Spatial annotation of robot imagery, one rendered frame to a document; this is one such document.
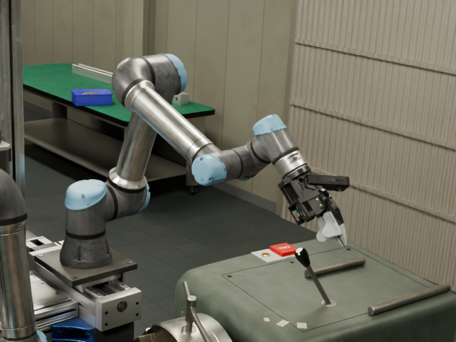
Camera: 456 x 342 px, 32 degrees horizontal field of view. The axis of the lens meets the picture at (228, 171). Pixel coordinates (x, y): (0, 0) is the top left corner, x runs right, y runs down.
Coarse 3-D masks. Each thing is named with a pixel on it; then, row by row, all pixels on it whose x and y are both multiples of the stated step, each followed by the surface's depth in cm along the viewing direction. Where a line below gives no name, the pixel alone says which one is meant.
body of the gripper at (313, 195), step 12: (300, 168) 193; (288, 180) 193; (300, 180) 196; (288, 192) 194; (300, 192) 193; (312, 192) 192; (324, 192) 193; (300, 204) 191; (312, 204) 191; (324, 204) 192; (300, 216) 194; (312, 216) 191
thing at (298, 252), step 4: (300, 248) 193; (304, 248) 193; (296, 252) 193; (300, 252) 192; (304, 252) 192; (296, 256) 193; (300, 256) 192; (304, 256) 192; (308, 256) 193; (300, 260) 192; (304, 260) 192; (308, 260) 193; (304, 264) 193; (308, 264) 193
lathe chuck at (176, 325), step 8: (168, 320) 193; (176, 320) 191; (184, 320) 191; (160, 328) 188; (168, 328) 186; (176, 328) 186; (208, 328) 187; (160, 336) 189; (168, 336) 185; (176, 336) 183; (184, 336) 183; (192, 336) 184; (200, 336) 185; (208, 336) 185
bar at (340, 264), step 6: (360, 258) 222; (330, 264) 217; (336, 264) 217; (342, 264) 218; (348, 264) 219; (354, 264) 220; (360, 264) 222; (306, 270) 212; (318, 270) 213; (324, 270) 214; (330, 270) 216; (336, 270) 217; (306, 276) 213
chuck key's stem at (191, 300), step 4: (192, 296) 184; (188, 300) 182; (192, 300) 182; (196, 300) 183; (188, 304) 183; (192, 304) 182; (188, 308) 183; (188, 312) 183; (188, 316) 184; (188, 320) 184; (192, 320) 184; (188, 324) 185; (192, 324) 185; (188, 328) 185
